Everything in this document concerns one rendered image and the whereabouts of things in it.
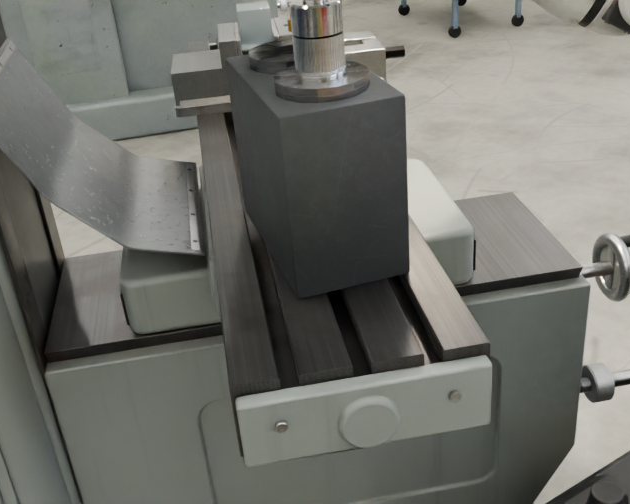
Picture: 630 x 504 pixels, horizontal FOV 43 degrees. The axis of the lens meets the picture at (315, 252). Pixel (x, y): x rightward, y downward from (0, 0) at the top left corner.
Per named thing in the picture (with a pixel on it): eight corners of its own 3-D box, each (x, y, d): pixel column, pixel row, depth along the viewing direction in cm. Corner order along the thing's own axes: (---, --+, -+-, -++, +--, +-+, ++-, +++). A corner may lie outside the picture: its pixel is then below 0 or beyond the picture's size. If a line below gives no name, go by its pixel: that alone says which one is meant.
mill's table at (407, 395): (297, 62, 179) (293, 27, 175) (500, 428, 72) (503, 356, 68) (193, 75, 177) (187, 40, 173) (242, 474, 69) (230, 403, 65)
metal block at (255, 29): (271, 36, 135) (267, 0, 132) (273, 45, 129) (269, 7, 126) (240, 40, 134) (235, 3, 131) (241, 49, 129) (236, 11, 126)
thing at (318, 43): (312, 62, 78) (307, 4, 75) (355, 66, 75) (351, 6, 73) (285, 76, 74) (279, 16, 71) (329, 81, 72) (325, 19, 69)
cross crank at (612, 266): (616, 275, 144) (623, 217, 138) (650, 310, 134) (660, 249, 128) (531, 289, 142) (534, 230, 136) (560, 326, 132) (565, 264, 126)
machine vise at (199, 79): (373, 67, 144) (370, 5, 138) (390, 92, 131) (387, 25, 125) (178, 90, 141) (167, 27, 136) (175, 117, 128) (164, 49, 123)
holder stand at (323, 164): (339, 191, 99) (327, 28, 90) (412, 273, 81) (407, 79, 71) (244, 211, 97) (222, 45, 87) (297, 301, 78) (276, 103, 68)
